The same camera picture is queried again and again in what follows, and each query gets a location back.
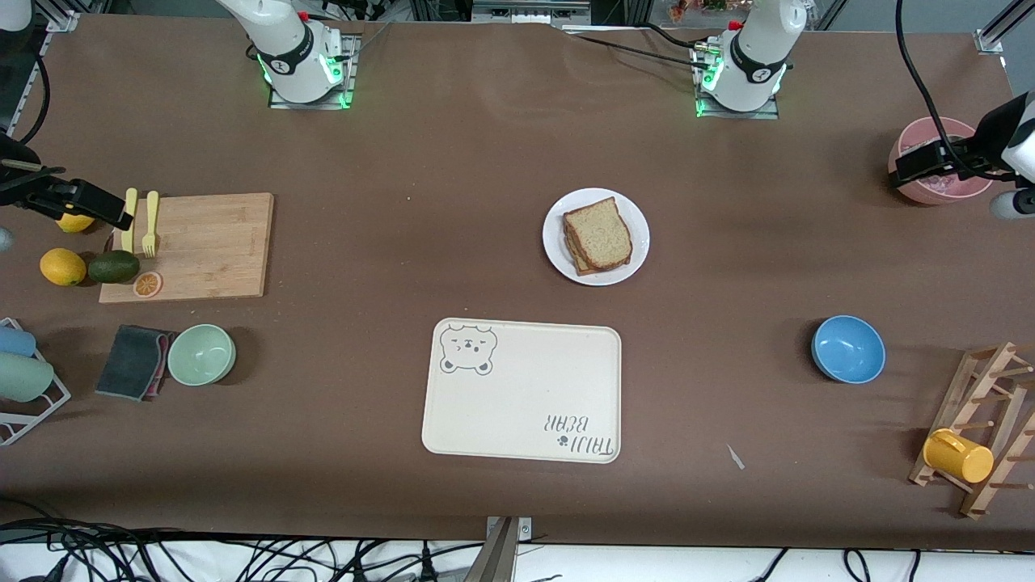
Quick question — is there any white round plate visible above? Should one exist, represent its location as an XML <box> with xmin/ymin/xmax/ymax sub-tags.
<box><xmin>542</xmin><ymin>188</ymin><xmax>650</xmax><ymax>287</ymax></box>

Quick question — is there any brown bread slice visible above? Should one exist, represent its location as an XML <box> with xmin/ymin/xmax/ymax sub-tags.
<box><xmin>563</xmin><ymin>196</ymin><xmax>633</xmax><ymax>272</ymax></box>
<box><xmin>564</xmin><ymin>230</ymin><xmax>632</xmax><ymax>277</ymax></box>

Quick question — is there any pink bowl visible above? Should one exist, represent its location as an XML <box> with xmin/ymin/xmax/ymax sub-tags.
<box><xmin>888</xmin><ymin>117</ymin><xmax>997</xmax><ymax>205</ymax></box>

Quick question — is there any dark green avocado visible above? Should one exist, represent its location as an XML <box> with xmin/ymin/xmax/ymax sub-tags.
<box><xmin>87</xmin><ymin>250</ymin><xmax>141</xmax><ymax>285</ymax></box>

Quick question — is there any yellow plastic fork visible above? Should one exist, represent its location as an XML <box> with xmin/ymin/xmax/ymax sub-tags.
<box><xmin>142</xmin><ymin>191</ymin><xmax>160</xmax><ymax>259</ymax></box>

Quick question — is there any wooden cutting board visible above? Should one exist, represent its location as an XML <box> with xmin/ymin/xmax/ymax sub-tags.
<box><xmin>99</xmin><ymin>192</ymin><xmax>275</xmax><ymax>305</ymax></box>

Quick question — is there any grey folded cloth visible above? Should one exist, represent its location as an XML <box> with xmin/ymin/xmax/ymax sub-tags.
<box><xmin>95</xmin><ymin>325</ymin><xmax>175</xmax><ymax>402</ymax></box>

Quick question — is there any pale green cup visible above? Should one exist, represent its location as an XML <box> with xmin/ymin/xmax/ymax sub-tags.
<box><xmin>0</xmin><ymin>352</ymin><xmax>55</xmax><ymax>403</ymax></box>

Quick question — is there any light green bowl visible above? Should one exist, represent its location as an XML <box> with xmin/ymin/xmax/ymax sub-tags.
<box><xmin>167</xmin><ymin>324</ymin><xmax>237</xmax><ymax>386</ymax></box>

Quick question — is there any blue bowl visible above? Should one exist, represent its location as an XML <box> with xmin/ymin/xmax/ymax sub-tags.
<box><xmin>811</xmin><ymin>315</ymin><xmax>886</xmax><ymax>384</ymax></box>

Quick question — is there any yellow mug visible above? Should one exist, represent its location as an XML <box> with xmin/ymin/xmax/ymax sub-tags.
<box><xmin>923</xmin><ymin>428</ymin><xmax>995</xmax><ymax>484</ymax></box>

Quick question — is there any wooden mug rack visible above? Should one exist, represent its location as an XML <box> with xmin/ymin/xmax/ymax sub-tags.
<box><xmin>909</xmin><ymin>341</ymin><xmax>1035</xmax><ymax>520</ymax></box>

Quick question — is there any brown bread slice under egg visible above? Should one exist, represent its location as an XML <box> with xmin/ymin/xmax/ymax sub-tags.
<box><xmin>564</xmin><ymin>230</ymin><xmax>632</xmax><ymax>277</ymax></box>

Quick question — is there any grey metal box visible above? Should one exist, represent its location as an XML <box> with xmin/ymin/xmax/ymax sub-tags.
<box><xmin>472</xmin><ymin>0</ymin><xmax>593</xmax><ymax>23</ymax></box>

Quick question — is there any cream bear print tray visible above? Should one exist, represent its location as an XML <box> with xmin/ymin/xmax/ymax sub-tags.
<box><xmin>421</xmin><ymin>317</ymin><xmax>623</xmax><ymax>465</ymax></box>

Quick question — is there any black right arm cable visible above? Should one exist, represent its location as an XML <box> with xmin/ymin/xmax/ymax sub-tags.
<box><xmin>16</xmin><ymin>53</ymin><xmax>51</xmax><ymax>146</ymax></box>

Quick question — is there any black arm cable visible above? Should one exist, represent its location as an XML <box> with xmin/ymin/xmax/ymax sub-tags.
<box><xmin>16</xmin><ymin>53</ymin><xmax>51</xmax><ymax>146</ymax></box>
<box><xmin>895</xmin><ymin>0</ymin><xmax>971</xmax><ymax>167</ymax></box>

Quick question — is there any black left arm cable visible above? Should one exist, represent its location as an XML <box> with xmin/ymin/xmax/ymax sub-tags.
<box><xmin>895</xmin><ymin>0</ymin><xmax>971</xmax><ymax>167</ymax></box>

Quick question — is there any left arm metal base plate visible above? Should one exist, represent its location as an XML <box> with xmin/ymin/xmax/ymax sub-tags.
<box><xmin>694</xmin><ymin>40</ymin><xmax>781</xmax><ymax>120</ymax></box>

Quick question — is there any white wire rack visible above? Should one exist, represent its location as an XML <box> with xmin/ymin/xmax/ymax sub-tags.
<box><xmin>0</xmin><ymin>318</ymin><xmax>72</xmax><ymax>447</ymax></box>

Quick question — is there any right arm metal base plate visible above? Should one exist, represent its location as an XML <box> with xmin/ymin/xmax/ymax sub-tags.
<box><xmin>268</xmin><ymin>32</ymin><xmax>357</xmax><ymax>110</ymax></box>

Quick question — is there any black table cable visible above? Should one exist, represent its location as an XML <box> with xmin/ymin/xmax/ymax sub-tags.
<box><xmin>566</xmin><ymin>28</ymin><xmax>708</xmax><ymax>72</ymax></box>

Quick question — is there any black cable tangle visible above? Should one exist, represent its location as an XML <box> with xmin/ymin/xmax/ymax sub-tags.
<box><xmin>0</xmin><ymin>497</ymin><xmax>486</xmax><ymax>582</ymax></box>

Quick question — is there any black loose cable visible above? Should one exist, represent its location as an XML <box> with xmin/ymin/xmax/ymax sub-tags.
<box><xmin>748</xmin><ymin>548</ymin><xmax>789</xmax><ymax>582</ymax></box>

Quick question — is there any grey metal post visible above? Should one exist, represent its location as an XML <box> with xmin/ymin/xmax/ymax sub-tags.
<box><xmin>465</xmin><ymin>517</ymin><xmax>520</xmax><ymax>582</ymax></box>

